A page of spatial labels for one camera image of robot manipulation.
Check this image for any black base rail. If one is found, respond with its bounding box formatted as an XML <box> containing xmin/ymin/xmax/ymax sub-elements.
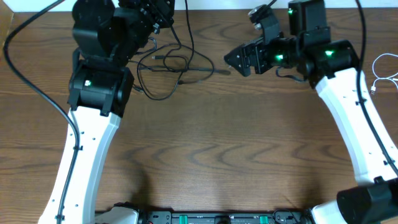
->
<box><xmin>93</xmin><ymin>202</ymin><xmax>315</xmax><ymax>224</ymax></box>

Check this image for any white cable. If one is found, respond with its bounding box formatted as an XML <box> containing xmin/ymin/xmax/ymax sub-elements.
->
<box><xmin>369</xmin><ymin>52</ymin><xmax>398</xmax><ymax>95</ymax></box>

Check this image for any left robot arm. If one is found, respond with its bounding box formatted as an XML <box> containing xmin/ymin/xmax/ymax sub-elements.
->
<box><xmin>39</xmin><ymin>0</ymin><xmax>175</xmax><ymax>223</ymax></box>

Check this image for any short black cable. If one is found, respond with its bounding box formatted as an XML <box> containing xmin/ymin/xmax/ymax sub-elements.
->
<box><xmin>133</xmin><ymin>43</ymin><xmax>215</xmax><ymax>94</ymax></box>

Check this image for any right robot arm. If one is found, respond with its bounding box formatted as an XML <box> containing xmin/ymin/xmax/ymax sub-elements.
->
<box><xmin>224</xmin><ymin>1</ymin><xmax>397</xmax><ymax>223</ymax></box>

